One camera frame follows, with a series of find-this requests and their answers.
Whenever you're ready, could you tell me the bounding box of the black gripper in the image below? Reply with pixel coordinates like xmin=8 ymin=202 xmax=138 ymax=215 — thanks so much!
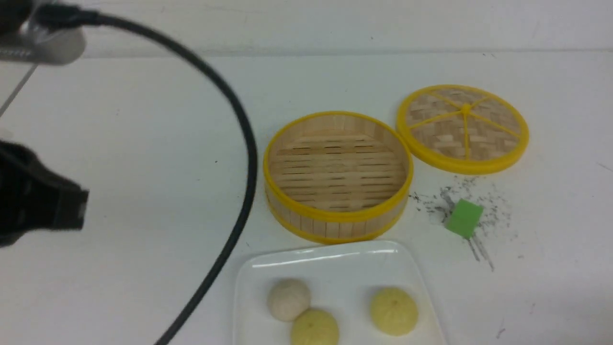
xmin=0 ymin=140 xmax=90 ymax=247

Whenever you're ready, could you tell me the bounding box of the white steamed bun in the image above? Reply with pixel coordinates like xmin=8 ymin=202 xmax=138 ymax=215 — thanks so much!
xmin=267 ymin=279 xmax=311 ymax=322

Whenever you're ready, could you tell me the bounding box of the pale yellow steamed bun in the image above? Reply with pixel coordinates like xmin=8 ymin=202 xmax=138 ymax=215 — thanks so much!
xmin=290 ymin=309 xmax=340 ymax=345

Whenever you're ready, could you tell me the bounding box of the white square plate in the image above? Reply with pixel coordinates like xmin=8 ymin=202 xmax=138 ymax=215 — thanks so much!
xmin=232 ymin=240 xmax=447 ymax=345

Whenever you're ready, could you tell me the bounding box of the yellow rimmed bamboo steamer basket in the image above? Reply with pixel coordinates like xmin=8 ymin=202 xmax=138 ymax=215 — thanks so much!
xmin=262 ymin=111 xmax=414 ymax=244

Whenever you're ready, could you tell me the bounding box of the green cube block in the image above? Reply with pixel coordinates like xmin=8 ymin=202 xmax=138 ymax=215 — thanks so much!
xmin=445 ymin=199 xmax=484 ymax=240

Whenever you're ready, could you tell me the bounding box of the yellow rimmed woven steamer lid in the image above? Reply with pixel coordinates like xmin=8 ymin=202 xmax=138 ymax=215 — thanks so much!
xmin=396 ymin=84 xmax=530 ymax=175

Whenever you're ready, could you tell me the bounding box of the black camera cable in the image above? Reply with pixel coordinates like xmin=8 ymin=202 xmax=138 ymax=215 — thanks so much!
xmin=34 ymin=5 xmax=259 ymax=345

